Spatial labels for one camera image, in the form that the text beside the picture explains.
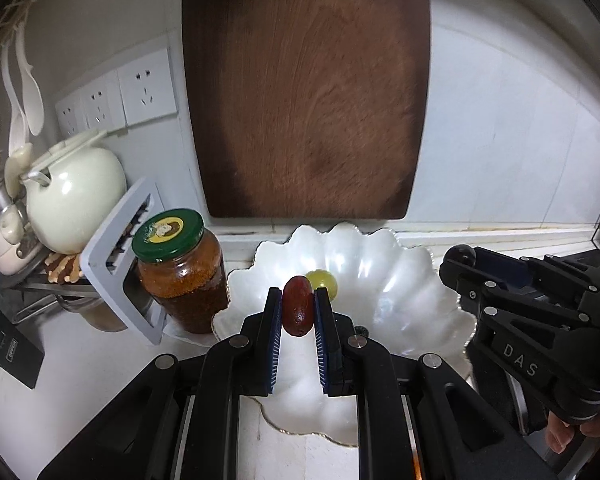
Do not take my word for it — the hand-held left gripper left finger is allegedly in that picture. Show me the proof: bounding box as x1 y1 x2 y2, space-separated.
37 287 286 480

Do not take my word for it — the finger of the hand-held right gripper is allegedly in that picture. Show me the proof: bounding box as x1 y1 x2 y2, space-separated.
476 247 600 306
439 255 600 333

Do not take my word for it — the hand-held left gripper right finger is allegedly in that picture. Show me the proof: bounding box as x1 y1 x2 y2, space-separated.
314 287 556 480

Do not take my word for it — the dark purple grape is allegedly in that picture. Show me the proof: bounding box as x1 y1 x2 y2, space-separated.
442 244 478 272

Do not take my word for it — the red grape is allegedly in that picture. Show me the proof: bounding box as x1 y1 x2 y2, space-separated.
281 275 313 337

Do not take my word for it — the yellow green grape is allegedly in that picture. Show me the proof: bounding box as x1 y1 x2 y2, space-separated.
305 270 339 303

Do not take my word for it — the white scalloped bowl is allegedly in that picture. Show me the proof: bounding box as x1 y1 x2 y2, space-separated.
211 222 478 448

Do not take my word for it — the person's right hand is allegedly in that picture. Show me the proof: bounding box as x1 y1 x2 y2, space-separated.
546 400 600 457

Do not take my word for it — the red sauce glass jar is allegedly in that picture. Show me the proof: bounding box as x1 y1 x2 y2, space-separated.
131 208 231 335

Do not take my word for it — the brown powder glass jar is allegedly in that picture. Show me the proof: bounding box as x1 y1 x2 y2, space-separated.
80 300 129 332

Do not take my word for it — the wooden trivet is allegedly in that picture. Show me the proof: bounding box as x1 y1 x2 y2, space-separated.
45 252 87 287

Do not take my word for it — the metal counter shelf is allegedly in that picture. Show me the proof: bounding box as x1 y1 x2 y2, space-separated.
0 255 108 323

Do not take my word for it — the cream ceramic teapot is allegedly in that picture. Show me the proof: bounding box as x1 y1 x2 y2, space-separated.
20 130 127 255

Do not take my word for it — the dark wooden cutting board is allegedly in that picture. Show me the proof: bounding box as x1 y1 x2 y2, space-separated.
181 0 431 221

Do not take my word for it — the black knife block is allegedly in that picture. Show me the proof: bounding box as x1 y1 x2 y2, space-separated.
0 280 46 390

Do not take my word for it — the white rice spoon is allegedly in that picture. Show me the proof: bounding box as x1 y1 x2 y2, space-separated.
0 45 32 158
15 20 47 137

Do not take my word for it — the white plastic slicer frame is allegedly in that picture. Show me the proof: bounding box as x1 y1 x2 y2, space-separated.
79 176 168 346

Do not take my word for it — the white wall socket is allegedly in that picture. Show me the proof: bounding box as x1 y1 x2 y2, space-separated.
55 97 88 137
80 77 126 131
117 47 178 126

